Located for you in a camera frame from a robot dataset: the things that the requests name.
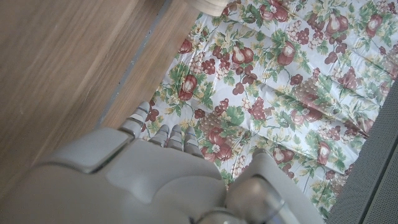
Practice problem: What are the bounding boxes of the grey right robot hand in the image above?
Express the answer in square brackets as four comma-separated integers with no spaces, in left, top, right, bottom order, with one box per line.
[0,101,326,224]

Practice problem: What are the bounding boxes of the rolled colourful map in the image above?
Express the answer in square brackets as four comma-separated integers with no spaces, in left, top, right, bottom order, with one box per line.
[185,0,231,17]

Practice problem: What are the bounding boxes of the grey tape strip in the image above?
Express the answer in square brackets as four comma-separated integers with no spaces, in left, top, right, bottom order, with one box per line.
[95,0,174,129]

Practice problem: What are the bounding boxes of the floral fruit print backdrop cloth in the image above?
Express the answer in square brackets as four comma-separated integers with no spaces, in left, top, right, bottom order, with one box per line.
[139,0,398,220]

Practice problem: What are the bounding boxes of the grey perforated panel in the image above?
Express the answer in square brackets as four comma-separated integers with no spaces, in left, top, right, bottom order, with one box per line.
[325,82,398,224]

